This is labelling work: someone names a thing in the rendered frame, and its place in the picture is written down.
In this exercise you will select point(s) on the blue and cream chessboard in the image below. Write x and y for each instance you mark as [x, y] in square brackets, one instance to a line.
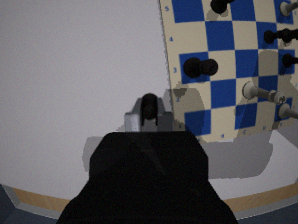
[213, 108]

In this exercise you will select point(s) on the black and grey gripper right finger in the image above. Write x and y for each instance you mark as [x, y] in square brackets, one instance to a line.
[163, 119]

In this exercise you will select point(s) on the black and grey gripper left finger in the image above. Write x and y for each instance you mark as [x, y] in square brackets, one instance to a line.
[132, 119]

